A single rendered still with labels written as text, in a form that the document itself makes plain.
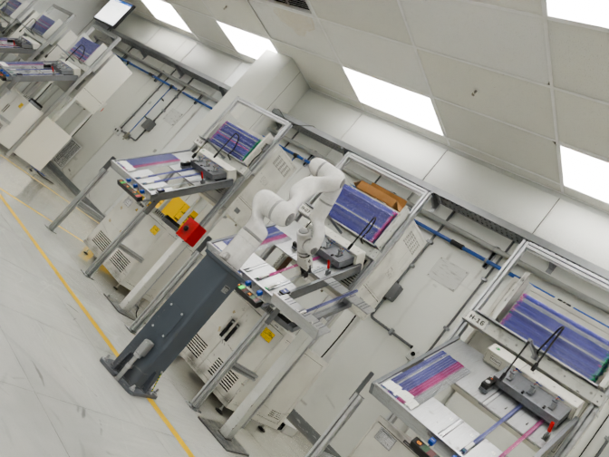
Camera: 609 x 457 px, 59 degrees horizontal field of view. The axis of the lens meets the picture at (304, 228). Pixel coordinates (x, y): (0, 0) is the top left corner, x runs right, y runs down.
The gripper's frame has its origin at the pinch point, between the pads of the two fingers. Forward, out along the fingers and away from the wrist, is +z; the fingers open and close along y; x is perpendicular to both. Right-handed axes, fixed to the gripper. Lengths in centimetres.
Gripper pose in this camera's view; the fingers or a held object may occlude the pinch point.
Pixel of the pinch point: (304, 273)
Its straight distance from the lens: 327.3
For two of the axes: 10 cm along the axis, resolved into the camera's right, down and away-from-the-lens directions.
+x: -7.6, 3.8, -5.2
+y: -6.5, -4.3, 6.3
